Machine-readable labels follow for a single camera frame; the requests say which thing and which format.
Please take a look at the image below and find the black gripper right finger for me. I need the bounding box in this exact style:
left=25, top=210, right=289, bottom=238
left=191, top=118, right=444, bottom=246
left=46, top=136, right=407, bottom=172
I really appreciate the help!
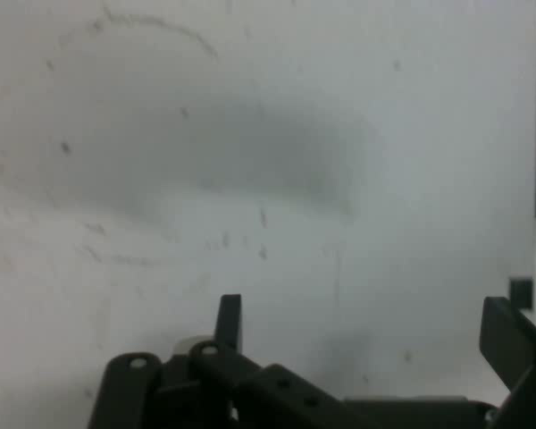
left=478, top=296, right=536, bottom=429

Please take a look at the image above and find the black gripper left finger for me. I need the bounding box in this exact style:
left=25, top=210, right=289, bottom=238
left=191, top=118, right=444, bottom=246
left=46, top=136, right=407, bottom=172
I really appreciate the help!
left=87, top=293, right=354, bottom=429

